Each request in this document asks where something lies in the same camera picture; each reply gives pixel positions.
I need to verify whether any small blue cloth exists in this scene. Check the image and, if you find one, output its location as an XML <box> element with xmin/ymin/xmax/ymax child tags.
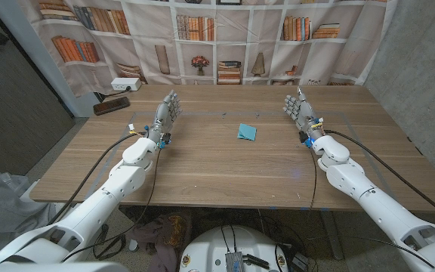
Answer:
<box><xmin>237</xmin><ymin>122</ymin><xmax>258</xmax><ymax>142</ymax></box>

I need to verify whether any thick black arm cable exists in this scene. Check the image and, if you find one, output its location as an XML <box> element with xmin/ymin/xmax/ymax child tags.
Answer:
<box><xmin>46</xmin><ymin>130</ymin><xmax>149</xmax><ymax>227</ymax></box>
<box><xmin>323</xmin><ymin>129</ymin><xmax>435</xmax><ymax>227</ymax></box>

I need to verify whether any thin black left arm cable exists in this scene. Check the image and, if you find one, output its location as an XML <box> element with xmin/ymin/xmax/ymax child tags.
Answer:
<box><xmin>61</xmin><ymin>145</ymin><xmax>162</xmax><ymax>262</ymax></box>

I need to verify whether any white power strip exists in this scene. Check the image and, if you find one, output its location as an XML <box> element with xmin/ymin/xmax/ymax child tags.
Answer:
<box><xmin>110</xmin><ymin>77</ymin><xmax>142</xmax><ymax>92</ymax></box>

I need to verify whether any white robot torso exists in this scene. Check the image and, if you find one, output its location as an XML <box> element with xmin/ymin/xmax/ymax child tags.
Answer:
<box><xmin>178</xmin><ymin>225</ymin><xmax>289</xmax><ymax>272</ymax></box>

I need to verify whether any grey table leg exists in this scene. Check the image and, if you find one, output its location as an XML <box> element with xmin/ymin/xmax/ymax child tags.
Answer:
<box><xmin>319</xmin><ymin>209</ymin><xmax>345</xmax><ymax>261</ymax></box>

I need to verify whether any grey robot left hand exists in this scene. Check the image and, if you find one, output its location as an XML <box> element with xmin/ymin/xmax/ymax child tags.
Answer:
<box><xmin>146</xmin><ymin>89</ymin><xmax>183</xmax><ymax>148</ymax></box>

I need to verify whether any grey finned electronics box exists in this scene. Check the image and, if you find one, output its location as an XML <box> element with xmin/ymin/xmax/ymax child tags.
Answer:
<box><xmin>224</xmin><ymin>252</ymin><xmax>245</xmax><ymax>272</ymax></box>

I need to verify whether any dark wooden door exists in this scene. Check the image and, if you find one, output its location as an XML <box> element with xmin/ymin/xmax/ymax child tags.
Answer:
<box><xmin>0</xmin><ymin>0</ymin><xmax>77</xmax><ymax>177</ymax></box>

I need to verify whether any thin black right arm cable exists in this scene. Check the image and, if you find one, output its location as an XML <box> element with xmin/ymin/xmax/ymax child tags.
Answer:
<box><xmin>307</xmin><ymin>145</ymin><xmax>319</xmax><ymax>211</ymax></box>

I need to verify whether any brown cloth on floor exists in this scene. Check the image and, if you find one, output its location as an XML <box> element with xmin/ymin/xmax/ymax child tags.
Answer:
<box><xmin>126</xmin><ymin>213</ymin><xmax>193</xmax><ymax>272</ymax></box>

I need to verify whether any clear plastic container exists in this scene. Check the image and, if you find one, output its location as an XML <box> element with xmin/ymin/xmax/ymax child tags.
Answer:
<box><xmin>0</xmin><ymin>172</ymin><xmax>32</xmax><ymax>197</ymax></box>

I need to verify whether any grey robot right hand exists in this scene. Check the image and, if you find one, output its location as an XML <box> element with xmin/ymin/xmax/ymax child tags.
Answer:
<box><xmin>282</xmin><ymin>86</ymin><xmax>325</xmax><ymax>147</ymax></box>

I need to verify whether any black TV remote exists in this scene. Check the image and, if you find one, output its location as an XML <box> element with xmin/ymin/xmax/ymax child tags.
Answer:
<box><xmin>93</xmin><ymin>96</ymin><xmax>131</xmax><ymax>116</ymax></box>

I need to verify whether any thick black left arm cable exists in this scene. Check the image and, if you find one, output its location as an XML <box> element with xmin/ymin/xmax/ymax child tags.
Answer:
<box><xmin>46</xmin><ymin>130</ymin><xmax>149</xmax><ymax>227</ymax></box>

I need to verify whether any printed bookshelf backdrop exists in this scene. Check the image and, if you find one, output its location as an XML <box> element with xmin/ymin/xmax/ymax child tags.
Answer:
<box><xmin>17</xmin><ymin>0</ymin><xmax>399</xmax><ymax>98</ymax></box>

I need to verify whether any black power strip cord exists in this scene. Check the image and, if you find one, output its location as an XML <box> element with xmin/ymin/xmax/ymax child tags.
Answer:
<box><xmin>93</xmin><ymin>85</ymin><xmax>132</xmax><ymax>104</ymax></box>

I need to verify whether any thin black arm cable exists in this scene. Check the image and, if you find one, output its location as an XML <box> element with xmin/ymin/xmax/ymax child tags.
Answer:
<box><xmin>61</xmin><ymin>145</ymin><xmax>162</xmax><ymax>262</ymax></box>
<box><xmin>307</xmin><ymin>145</ymin><xmax>319</xmax><ymax>211</ymax></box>

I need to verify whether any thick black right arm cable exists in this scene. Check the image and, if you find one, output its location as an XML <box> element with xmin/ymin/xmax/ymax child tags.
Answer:
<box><xmin>323</xmin><ymin>129</ymin><xmax>435</xmax><ymax>227</ymax></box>

